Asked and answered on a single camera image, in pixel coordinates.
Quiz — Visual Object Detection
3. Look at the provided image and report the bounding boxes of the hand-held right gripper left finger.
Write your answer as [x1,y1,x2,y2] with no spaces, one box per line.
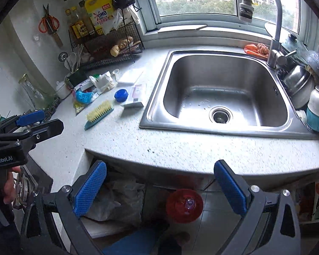
[21,160,107,255]

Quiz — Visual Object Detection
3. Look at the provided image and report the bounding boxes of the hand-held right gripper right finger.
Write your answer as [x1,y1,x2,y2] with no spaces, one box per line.
[213,160,302,255]

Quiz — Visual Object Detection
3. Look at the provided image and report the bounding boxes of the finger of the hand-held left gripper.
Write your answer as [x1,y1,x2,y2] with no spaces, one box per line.
[0,119,64,150]
[0,110,46,139]

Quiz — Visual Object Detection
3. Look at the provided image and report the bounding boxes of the red plastic basin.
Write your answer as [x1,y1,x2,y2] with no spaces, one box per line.
[166,188,204,224]

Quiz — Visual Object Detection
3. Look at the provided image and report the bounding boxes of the white paper towel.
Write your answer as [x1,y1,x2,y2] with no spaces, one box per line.
[117,70,144,85]

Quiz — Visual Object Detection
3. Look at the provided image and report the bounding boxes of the person's left hand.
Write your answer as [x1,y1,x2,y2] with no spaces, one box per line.
[2,165,21,204]

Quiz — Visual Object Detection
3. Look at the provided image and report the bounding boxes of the steel wool scourer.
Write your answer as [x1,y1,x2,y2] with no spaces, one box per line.
[44,97,61,120]

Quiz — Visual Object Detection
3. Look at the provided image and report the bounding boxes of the glass carafe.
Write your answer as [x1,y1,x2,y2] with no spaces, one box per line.
[19,74,55,109]

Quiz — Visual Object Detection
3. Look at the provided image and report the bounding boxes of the yellow seasoning packet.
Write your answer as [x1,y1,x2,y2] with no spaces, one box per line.
[74,101,89,115]

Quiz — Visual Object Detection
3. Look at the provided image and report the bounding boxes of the gas stove burner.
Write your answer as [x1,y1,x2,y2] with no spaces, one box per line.
[14,171,39,208]

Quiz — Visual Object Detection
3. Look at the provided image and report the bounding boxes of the white lidded cup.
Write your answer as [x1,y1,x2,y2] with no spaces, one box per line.
[55,81,71,100]

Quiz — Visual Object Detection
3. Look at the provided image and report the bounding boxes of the blue plastic mesh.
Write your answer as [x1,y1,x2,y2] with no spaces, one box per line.
[75,90,94,105]

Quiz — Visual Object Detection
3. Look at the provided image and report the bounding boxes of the blue scrub brush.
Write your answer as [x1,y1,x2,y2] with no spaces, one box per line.
[84,100,115,130]

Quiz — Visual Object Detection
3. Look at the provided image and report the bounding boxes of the black utensil mug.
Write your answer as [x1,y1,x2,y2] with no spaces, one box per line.
[66,70,88,87]

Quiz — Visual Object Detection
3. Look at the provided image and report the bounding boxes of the person's blue trousers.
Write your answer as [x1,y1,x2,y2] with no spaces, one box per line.
[104,228,160,255]

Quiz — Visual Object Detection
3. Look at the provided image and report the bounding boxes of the white ladle spoons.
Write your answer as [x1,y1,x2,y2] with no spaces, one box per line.
[64,52,77,73]

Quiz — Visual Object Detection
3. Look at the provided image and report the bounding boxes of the bundle of chopsticks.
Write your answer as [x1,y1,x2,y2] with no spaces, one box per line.
[74,44,84,72]

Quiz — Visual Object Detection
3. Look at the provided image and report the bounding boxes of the blue bottle cap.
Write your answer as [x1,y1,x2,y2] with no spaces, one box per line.
[114,88,128,103]

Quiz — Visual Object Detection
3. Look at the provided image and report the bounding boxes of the white pink carton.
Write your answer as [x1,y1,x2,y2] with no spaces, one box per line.
[121,84,144,108]

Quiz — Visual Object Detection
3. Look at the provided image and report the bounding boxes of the yellow label sauce bottle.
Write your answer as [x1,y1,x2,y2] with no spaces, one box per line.
[65,7,83,39]

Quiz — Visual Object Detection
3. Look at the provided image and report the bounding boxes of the stainless steel sink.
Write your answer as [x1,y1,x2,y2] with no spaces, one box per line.
[140,48,319,140]

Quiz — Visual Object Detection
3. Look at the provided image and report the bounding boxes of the brown glass bottle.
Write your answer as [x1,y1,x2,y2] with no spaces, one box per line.
[78,0,95,36]

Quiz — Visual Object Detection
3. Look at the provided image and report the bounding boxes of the steel pot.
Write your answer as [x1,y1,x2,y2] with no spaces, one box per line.
[283,65,315,109]

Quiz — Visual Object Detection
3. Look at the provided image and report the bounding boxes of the yellow detergent bottle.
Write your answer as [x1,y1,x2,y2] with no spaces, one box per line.
[84,0,117,35]

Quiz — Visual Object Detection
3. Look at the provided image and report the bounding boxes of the clear plastic bag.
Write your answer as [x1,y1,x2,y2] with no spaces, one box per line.
[106,8,124,31]

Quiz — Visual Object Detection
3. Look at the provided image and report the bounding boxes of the orange cloth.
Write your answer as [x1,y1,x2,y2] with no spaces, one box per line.
[244,42,270,60]

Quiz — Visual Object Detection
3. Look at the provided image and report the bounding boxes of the brown scouring pad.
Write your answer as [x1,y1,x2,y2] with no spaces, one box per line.
[256,42,269,55]

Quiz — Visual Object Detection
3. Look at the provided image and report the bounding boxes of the dark wok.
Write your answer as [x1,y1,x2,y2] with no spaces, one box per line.
[300,50,319,85]

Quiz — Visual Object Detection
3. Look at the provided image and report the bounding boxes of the curved steel faucet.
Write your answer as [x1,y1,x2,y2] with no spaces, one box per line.
[238,0,294,69]

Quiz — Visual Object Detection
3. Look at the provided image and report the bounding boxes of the white plastic bag with handle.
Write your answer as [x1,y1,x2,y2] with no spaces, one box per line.
[88,177,147,222]

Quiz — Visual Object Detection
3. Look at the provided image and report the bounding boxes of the wooden handled tool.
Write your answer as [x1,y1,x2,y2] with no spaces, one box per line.
[46,28,64,48]

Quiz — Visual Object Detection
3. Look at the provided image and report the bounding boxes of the orange handled scissors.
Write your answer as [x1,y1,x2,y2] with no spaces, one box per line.
[38,4,60,35]

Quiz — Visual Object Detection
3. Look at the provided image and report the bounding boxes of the black wire rack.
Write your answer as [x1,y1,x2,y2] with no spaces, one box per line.
[68,18,145,71]

